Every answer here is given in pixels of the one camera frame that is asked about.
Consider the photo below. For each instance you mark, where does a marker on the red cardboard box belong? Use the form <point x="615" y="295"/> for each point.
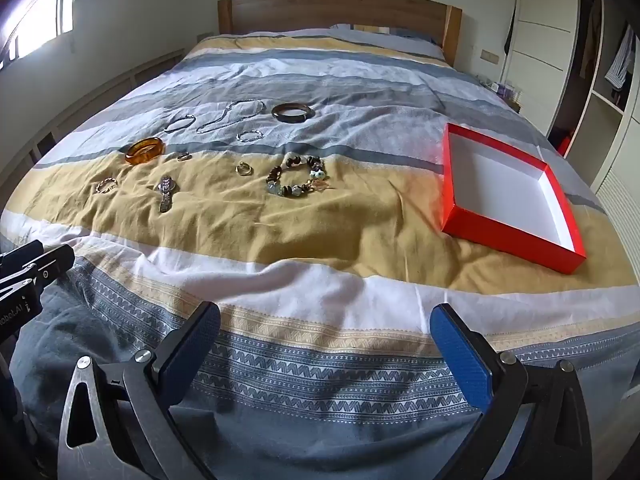
<point x="505" y="195"/>

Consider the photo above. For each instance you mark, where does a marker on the wooden bed with striped duvet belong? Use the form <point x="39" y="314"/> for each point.
<point x="300" y="245"/>

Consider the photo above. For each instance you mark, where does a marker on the wooden headboard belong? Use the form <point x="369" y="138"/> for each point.
<point x="340" y="10"/>

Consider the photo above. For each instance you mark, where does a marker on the red bag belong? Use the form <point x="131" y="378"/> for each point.
<point x="564" y="144"/>

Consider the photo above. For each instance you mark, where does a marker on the amber bangle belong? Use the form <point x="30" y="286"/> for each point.
<point x="145" y="152"/>

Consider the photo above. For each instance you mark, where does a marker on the dark hanging garment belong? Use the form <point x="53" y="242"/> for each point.
<point x="510" y="35"/>

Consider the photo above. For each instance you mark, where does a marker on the wall switch plate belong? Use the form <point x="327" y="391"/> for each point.
<point x="490" y="56"/>

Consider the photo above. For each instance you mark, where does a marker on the dark brown bangle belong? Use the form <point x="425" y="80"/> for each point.
<point x="294" y="112"/>

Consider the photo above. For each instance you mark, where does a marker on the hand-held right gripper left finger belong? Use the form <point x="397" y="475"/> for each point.
<point x="192" y="355"/>

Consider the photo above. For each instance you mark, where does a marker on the white wardrobe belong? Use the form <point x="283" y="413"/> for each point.
<point x="550" y="35"/>

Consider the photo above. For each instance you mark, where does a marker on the purple box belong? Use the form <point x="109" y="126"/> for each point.
<point x="507" y="92"/>

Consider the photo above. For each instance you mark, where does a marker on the window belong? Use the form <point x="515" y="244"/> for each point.
<point x="40" y="5"/>

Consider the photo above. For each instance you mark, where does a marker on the striped hanging garment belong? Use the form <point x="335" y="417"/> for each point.
<point x="620" y="60"/>

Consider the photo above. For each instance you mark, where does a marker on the grey pillow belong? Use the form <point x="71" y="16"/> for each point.
<point x="395" y="37"/>

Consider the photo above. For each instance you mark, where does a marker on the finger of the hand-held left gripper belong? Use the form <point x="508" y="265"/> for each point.
<point x="52" y="262"/>
<point x="22" y="252"/>

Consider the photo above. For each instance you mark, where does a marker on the silver hair clip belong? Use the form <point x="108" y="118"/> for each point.
<point x="166" y="191"/>

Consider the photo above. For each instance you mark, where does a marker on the wooden nightstand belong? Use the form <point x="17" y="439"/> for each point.
<point x="500" y="87"/>

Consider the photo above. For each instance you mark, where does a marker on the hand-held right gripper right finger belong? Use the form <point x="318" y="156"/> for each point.
<point x="462" y="355"/>

